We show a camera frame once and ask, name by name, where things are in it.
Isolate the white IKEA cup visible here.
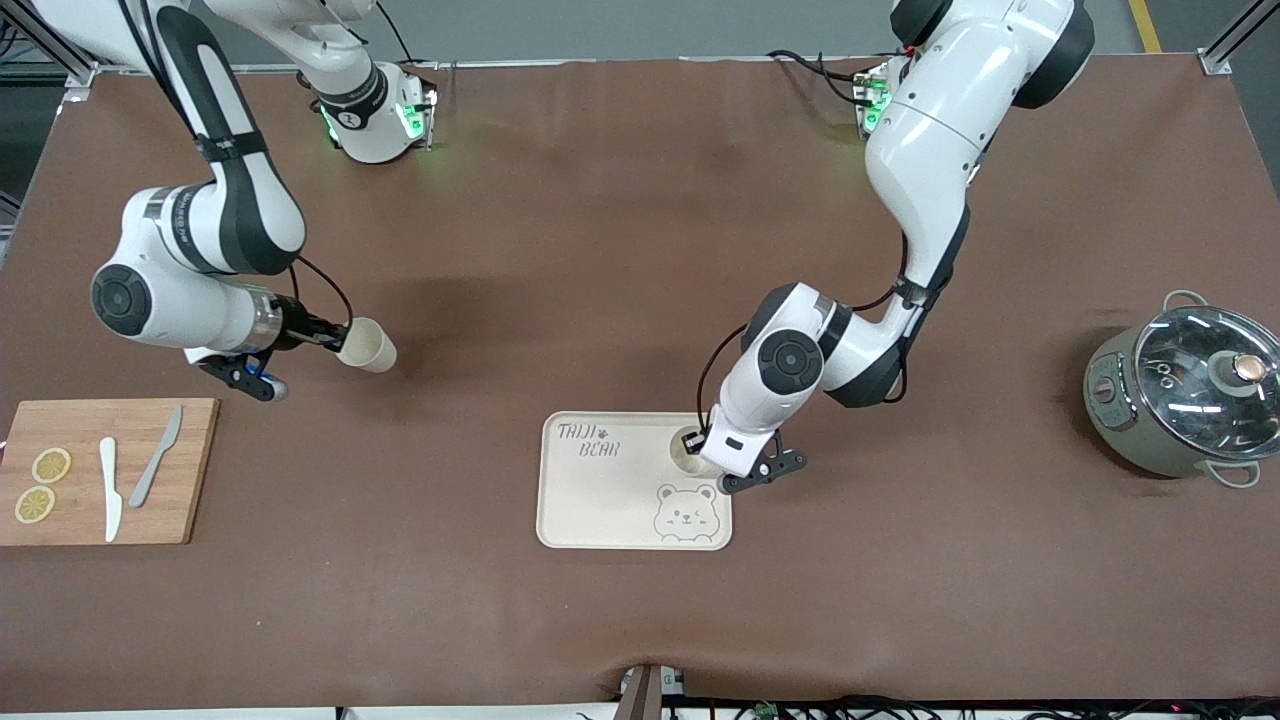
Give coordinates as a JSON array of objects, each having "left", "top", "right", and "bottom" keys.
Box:
[
  {"left": 336, "top": 317, "right": 398, "bottom": 374},
  {"left": 668, "top": 425, "right": 717, "bottom": 477}
]

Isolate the cream bear-print tray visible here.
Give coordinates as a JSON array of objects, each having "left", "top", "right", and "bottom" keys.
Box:
[{"left": 536, "top": 411, "right": 733, "bottom": 552}]

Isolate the grey plastic knife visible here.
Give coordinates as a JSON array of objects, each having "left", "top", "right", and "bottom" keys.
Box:
[{"left": 128, "top": 404, "right": 185, "bottom": 509}]

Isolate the wooden cutting board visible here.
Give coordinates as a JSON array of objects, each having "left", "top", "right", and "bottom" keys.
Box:
[{"left": 0, "top": 398, "right": 221, "bottom": 547}]

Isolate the white plastic knife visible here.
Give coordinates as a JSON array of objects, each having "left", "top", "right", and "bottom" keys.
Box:
[{"left": 98, "top": 437, "right": 124, "bottom": 544}]

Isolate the grey electric cooking pot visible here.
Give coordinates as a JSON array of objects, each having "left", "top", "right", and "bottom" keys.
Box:
[{"left": 1083, "top": 290, "right": 1280, "bottom": 489}]

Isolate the glass pot lid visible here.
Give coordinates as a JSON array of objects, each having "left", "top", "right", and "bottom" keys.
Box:
[{"left": 1133, "top": 305, "right": 1280, "bottom": 463}]

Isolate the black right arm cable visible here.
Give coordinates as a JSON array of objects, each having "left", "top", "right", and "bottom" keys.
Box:
[{"left": 290, "top": 255, "right": 356, "bottom": 326}]

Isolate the metal table edge bracket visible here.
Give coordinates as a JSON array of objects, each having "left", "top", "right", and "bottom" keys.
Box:
[{"left": 612, "top": 663, "right": 689, "bottom": 720}]

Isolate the black base cable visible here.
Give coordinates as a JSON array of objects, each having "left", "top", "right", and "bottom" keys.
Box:
[
  {"left": 375, "top": 0, "right": 421, "bottom": 69},
  {"left": 765, "top": 48, "right": 876, "bottom": 106}
]

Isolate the aluminium frame post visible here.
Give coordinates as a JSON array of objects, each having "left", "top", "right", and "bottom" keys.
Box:
[
  {"left": 1200, "top": 0, "right": 1280, "bottom": 76},
  {"left": 0, "top": 0, "right": 96, "bottom": 91}
]

